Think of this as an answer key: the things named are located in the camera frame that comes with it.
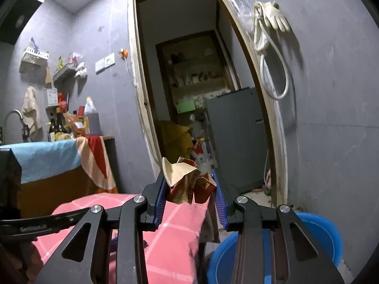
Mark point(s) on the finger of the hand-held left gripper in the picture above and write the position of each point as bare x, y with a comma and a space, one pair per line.
35, 226

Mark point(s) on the metal faucet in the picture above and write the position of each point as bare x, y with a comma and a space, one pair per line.
11, 114

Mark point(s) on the dark glass bottle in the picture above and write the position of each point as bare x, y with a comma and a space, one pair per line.
61, 122
52, 131

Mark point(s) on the orange plastic bottle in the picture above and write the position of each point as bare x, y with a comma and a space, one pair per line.
76, 124

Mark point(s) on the grey washing machine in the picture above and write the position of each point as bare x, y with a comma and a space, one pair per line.
237, 139

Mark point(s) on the red beige wrapper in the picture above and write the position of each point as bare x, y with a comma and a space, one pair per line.
183, 183

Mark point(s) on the wooden cabinet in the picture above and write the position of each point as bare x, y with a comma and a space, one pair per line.
53, 195

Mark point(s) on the red orange striped cloth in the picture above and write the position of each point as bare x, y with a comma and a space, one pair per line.
94, 159

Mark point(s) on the yellow sack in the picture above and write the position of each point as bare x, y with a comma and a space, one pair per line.
174, 139

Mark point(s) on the red white bag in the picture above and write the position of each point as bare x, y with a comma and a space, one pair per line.
200, 153

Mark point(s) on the white wall basket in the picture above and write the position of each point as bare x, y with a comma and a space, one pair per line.
34, 59

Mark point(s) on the white wall switch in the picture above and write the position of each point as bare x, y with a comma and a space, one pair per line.
105, 62

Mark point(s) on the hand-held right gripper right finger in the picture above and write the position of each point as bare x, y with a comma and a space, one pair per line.
219, 208

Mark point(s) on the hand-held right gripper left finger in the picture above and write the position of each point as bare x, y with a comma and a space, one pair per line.
161, 202

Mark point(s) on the wooden shelf unit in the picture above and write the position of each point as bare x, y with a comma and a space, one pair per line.
195, 85

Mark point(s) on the blue towel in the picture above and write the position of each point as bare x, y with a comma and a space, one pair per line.
44, 159

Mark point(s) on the pink checkered cushion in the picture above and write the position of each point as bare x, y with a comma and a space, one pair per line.
174, 227

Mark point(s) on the orange wall hook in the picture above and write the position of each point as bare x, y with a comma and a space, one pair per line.
124, 53

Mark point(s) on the pink rag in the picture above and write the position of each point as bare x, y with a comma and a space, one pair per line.
268, 182

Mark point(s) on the wooden door frame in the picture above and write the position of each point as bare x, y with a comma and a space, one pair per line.
277, 153

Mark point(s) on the beige hanging rag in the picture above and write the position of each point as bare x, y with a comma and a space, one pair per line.
31, 109

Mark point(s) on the blue plastic basin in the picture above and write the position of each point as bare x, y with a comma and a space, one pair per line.
321, 236

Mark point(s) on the white wall box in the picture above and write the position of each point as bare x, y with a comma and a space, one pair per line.
52, 97

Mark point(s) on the green box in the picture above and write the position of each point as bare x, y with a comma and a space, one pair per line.
185, 107

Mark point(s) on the large oil bottle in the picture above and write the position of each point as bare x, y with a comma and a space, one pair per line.
92, 121

